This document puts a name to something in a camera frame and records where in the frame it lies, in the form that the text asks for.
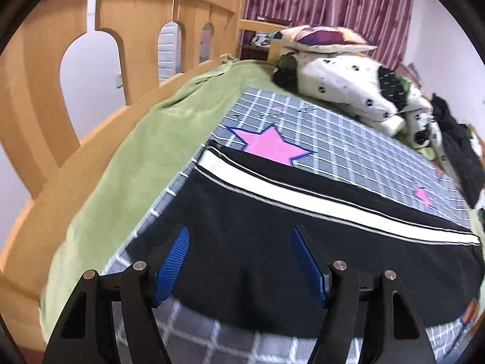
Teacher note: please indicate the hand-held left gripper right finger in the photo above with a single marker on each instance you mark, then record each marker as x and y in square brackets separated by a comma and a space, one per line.
[309, 261]

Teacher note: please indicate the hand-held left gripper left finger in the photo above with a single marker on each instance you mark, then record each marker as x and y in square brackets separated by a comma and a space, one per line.
[172, 269]

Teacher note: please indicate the black pants with white stripe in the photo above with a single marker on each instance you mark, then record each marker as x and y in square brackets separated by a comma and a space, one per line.
[246, 216]

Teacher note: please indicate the grey checked star blanket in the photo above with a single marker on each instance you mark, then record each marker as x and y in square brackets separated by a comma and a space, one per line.
[341, 140]

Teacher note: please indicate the green bed sheet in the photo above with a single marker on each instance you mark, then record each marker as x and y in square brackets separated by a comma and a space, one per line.
[151, 140]

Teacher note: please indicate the white quilt with black print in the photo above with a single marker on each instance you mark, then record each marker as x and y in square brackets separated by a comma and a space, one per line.
[341, 79]

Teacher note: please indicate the black clothing pile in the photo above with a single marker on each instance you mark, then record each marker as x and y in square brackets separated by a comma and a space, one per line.
[458, 148]

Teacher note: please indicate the white ribbed appliance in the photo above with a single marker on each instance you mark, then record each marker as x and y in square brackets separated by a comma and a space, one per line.
[166, 53]

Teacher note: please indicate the colourful patchwork pillow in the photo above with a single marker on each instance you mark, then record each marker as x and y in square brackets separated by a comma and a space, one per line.
[326, 38]

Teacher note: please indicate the white wall switch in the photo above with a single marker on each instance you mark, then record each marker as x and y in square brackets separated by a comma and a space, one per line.
[119, 81]

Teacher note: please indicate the wooden bed frame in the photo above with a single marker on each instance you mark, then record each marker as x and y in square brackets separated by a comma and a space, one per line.
[38, 83]

